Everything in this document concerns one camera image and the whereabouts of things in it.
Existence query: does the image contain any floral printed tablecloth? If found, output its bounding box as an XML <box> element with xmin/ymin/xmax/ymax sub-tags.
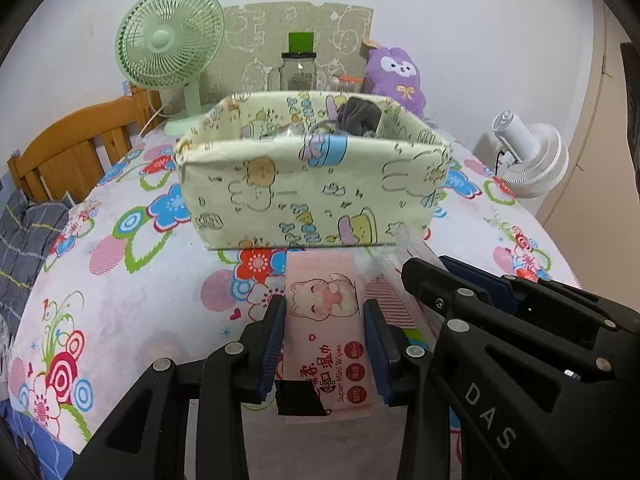
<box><xmin>9</xmin><ymin>110</ymin><xmax>583</xmax><ymax>480</ymax></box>

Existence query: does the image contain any purple plush rabbit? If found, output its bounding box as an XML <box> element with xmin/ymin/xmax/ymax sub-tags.
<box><xmin>361</xmin><ymin>39</ymin><xmax>428</xmax><ymax>121</ymax></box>

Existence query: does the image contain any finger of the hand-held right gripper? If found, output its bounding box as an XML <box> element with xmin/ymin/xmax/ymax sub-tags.
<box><xmin>404</xmin><ymin>258</ymin><xmax>511</xmax><ymax>351</ymax></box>
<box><xmin>439</xmin><ymin>255</ymin><xmax>640</xmax><ymax>338</ymax></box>

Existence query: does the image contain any green cylinder cap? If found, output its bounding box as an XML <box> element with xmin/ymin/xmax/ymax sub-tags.
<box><xmin>287</xmin><ymin>31</ymin><xmax>316</xmax><ymax>55</ymax></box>

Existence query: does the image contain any clear plastic packet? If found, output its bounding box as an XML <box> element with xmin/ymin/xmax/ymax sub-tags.
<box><xmin>377</xmin><ymin>220</ymin><xmax>441</xmax><ymax>286</ymax></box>

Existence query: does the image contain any grey plaid pillow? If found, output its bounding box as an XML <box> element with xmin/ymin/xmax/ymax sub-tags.
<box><xmin>0</xmin><ymin>192</ymin><xmax>73</xmax><ymax>331</ymax></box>

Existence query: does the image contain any white fan cable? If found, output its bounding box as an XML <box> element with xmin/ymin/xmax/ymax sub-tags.
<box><xmin>137</xmin><ymin>92</ymin><xmax>168</xmax><ymax>138</ymax></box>

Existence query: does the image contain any wooden bed headboard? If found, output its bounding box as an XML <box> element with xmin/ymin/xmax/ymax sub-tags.
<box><xmin>7</xmin><ymin>86</ymin><xmax>163</xmax><ymax>208</ymax></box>

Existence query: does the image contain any beige door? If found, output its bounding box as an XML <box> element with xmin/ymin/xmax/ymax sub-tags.
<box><xmin>537</xmin><ymin>0</ymin><xmax>640</xmax><ymax>261</ymax></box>

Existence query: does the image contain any pink wet wipes pack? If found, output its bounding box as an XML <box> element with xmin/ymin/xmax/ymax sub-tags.
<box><xmin>276</xmin><ymin>252</ymin><xmax>378</xmax><ymax>418</ymax></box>

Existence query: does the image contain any white circulator fan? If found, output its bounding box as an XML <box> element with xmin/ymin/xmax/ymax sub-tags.
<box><xmin>490</xmin><ymin>110</ymin><xmax>571</xmax><ymax>200</ymax></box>

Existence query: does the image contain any dark cloth item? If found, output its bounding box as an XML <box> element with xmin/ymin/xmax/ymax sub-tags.
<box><xmin>334</xmin><ymin>95</ymin><xmax>383</xmax><ymax>136</ymax></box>

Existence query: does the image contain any blue bedsheet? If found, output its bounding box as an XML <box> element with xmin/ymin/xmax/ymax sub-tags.
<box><xmin>0</xmin><ymin>400</ymin><xmax>86</xmax><ymax>480</ymax></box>

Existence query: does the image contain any glass jar mug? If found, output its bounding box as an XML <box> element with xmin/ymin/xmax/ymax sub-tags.
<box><xmin>267</xmin><ymin>51</ymin><xmax>318</xmax><ymax>93</ymax></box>

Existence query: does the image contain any yellow printed fabric storage box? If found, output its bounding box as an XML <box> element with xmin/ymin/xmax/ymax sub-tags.
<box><xmin>173</xmin><ymin>89</ymin><xmax>453</xmax><ymax>252</ymax></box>

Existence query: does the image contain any green desk fan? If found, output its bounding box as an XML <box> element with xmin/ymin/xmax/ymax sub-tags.
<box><xmin>115</xmin><ymin>0</ymin><xmax>226</xmax><ymax>136</ymax></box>

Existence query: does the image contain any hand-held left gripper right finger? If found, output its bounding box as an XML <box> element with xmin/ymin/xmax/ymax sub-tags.
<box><xmin>363</xmin><ymin>299</ymin><xmax>476</xmax><ymax>480</ymax></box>

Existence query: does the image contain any patterned cardboard panel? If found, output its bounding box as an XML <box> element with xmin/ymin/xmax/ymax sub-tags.
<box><xmin>205</xmin><ymin>2</ymin><xmax>375</xmax><ymax>103</ymax></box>

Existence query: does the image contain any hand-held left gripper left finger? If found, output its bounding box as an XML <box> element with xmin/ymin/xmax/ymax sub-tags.
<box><xmin>82</xmin><ymin>296</ymin><xmax>288</xmax><ymax>480</ymax></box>

